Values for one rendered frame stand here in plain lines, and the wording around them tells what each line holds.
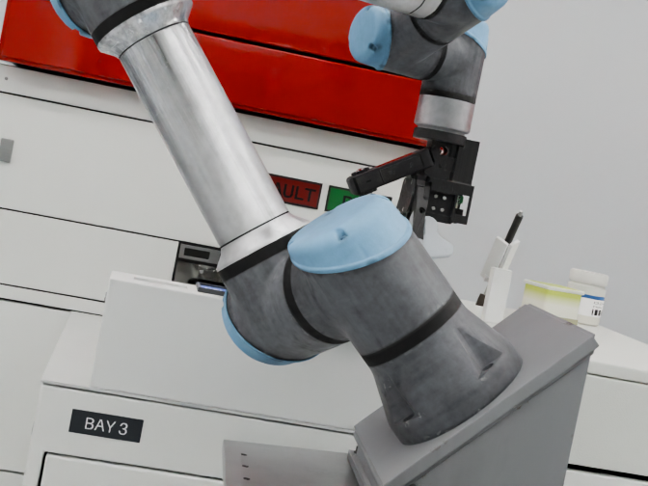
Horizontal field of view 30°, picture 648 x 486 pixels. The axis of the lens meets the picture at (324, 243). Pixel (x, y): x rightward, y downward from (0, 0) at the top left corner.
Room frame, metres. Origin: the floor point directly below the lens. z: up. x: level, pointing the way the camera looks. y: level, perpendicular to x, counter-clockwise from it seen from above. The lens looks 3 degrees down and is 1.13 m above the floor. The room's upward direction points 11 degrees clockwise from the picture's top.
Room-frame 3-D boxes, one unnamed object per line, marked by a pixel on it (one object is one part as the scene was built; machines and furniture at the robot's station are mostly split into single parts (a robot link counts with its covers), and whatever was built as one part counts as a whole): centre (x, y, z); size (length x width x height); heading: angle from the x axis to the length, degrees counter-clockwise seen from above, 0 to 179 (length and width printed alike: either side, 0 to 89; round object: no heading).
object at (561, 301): (2.03, -0.39, 1.00); 0.07 x 0.07 x 0.07; 24
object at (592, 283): (2.21, -0.49, 1.01); 0.07 x 0.07 x 0.10
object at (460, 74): (1.61, -0.12, 1.32); 0.09 x 0.08 x 0.11; 124
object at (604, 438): (1.93, -0.41, 0.89); 0.62 x 0.35 x 0.14; 9
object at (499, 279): (1.89, -0.28, 1.03); 0.06 x 0.04 x 0.13; 9
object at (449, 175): (1.61, -0.13, 1.16); 0.09 x 0.08 x 0.12; 99
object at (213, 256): (2.17, 0.03, 0.96); 0.44 x 0.01 x 0.02; 99
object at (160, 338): (1.59, -0.01, 0.89); 0.55 x 0.09 x 0.14; 99
